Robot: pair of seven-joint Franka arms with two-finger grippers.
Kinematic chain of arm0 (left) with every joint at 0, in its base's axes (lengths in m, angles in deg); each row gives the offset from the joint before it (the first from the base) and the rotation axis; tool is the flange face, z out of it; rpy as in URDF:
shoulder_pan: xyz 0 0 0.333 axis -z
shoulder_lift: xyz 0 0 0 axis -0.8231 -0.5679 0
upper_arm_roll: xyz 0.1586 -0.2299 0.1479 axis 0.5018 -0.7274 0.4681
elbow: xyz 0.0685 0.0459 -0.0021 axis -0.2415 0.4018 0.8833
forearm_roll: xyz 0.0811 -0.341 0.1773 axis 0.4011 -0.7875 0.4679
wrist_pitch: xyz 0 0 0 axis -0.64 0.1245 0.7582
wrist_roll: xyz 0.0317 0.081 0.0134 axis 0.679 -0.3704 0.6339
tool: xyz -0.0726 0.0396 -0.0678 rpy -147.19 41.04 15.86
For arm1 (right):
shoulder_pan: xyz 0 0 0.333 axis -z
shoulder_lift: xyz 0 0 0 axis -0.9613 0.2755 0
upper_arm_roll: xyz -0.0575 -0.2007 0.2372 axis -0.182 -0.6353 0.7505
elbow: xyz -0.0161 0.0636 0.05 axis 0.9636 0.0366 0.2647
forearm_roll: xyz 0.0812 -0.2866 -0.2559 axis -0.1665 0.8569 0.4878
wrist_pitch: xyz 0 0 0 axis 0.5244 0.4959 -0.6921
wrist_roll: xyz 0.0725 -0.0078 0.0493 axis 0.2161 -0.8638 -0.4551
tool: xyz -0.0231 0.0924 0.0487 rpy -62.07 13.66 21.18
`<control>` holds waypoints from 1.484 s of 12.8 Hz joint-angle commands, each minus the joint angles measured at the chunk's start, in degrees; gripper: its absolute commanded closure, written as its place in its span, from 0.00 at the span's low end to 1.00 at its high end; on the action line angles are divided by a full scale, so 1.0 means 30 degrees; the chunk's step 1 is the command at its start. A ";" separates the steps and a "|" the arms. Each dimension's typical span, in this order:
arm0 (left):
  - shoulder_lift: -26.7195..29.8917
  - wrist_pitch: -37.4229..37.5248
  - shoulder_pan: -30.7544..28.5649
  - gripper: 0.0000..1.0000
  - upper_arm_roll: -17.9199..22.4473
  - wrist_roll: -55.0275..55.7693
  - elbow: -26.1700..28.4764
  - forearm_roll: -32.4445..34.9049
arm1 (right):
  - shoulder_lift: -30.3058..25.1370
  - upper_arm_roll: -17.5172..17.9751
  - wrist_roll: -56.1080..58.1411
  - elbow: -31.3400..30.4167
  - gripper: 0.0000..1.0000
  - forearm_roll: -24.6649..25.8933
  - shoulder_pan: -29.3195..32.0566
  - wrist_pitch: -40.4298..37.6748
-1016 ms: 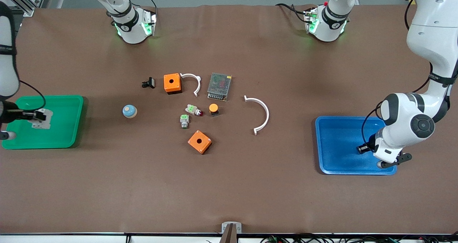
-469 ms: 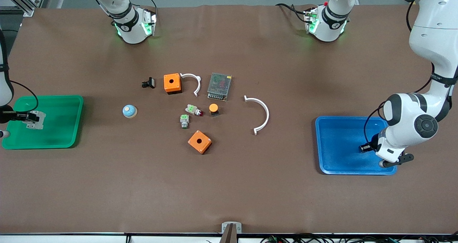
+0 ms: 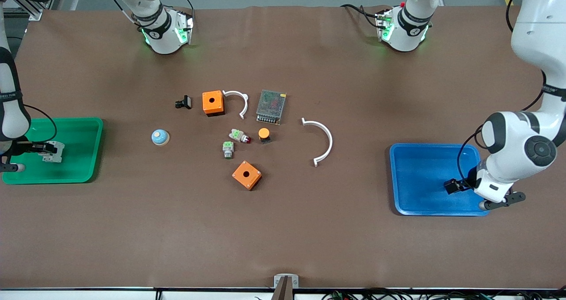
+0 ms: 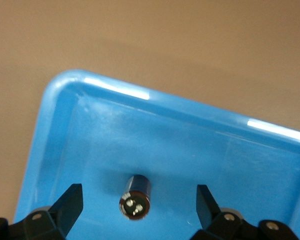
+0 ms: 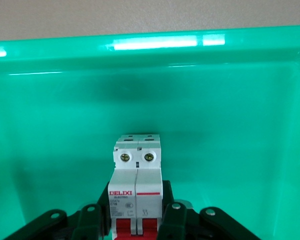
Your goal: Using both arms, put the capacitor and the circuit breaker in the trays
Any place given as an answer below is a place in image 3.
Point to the small black clip part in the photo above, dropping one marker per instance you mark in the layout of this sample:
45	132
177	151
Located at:
184	102

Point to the green switch with red lamp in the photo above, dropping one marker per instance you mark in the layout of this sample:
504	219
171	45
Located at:
239	135

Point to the green plastic tray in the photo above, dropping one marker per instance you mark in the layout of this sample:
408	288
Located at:
75	158

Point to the brown table mat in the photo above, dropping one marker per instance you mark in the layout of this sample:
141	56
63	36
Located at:
309	238

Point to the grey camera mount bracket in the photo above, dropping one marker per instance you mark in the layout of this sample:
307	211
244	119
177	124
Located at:
286	283

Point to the green grey push switch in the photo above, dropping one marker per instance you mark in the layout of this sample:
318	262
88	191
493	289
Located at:
228	150

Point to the aluminium frame profile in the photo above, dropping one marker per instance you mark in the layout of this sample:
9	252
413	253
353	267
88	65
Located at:
35	10

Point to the metal mesh power supply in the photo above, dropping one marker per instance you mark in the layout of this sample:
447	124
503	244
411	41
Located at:
271	107

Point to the large white curved clamp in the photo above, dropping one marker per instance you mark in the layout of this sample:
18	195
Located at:
328	138

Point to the orange button box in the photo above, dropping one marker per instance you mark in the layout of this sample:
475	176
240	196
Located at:
246	175
213	103

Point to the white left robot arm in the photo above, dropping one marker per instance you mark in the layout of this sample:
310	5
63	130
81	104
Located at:
508	150

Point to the blue dome buzzer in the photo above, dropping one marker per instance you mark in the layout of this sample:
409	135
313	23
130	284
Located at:
160	137

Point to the white red circuit breaker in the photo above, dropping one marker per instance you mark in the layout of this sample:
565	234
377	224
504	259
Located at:
55	155

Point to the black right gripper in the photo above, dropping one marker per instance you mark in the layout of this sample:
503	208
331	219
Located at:
23	148

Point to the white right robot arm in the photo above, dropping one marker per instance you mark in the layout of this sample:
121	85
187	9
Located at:
154	30

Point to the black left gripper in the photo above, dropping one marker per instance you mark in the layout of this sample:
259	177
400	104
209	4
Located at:
466	184

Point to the dark cylindrical capacitor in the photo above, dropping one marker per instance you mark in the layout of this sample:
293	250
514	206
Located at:
450	188

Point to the blue plastic tray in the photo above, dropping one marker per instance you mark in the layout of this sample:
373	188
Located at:
424	180

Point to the small white curved clamp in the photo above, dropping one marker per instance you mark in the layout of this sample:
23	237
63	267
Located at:
242	100

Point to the orange round push button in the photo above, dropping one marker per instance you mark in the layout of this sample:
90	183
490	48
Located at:
264	134

